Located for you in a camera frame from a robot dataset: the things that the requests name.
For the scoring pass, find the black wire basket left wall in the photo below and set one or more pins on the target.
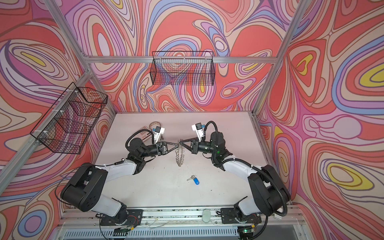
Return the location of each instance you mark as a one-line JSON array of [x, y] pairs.
[[67, 125]]

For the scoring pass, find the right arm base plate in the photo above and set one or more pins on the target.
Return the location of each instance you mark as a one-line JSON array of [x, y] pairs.
[[235, 216]]

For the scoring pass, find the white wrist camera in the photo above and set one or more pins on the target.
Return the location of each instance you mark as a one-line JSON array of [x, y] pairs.
[[158, 133], [199, 129]]

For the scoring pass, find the white label tag on rail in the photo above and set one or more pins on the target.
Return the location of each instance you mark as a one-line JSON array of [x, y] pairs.
[[278, 216]]

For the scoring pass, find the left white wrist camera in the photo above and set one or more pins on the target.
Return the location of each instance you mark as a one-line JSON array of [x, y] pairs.
[[158, 133]]

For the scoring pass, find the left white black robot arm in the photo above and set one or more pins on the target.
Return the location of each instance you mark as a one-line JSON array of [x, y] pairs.
[[84, 188]]

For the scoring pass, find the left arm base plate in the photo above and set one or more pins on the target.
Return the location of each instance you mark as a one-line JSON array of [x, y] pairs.
[[129, 217]]

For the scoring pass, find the black wire basket back wall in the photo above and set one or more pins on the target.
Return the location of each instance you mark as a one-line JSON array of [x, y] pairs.
[[183, 68]]

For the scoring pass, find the black wire basket wall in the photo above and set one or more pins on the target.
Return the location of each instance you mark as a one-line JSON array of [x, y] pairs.
[[67, 125], [183, 68]]

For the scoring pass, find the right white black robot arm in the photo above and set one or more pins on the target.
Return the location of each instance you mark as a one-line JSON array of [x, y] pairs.
[[269, 194]]

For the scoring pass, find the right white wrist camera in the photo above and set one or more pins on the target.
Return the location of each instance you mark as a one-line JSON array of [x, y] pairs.
[[199, 129]]

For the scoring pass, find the white oval puck on rail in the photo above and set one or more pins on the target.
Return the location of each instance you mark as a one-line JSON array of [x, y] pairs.
[[206, 216]]

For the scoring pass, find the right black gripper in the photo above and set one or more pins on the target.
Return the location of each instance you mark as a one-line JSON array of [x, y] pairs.
[[195, 145]]

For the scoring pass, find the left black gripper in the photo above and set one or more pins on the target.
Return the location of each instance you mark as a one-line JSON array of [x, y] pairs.
[[162, 149]]

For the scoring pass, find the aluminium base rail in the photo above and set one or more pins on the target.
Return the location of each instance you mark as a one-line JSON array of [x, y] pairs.
[[180, 223]]

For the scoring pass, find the metal disc key ring holder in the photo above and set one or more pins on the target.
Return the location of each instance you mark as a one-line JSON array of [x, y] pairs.
[[180, 154]]

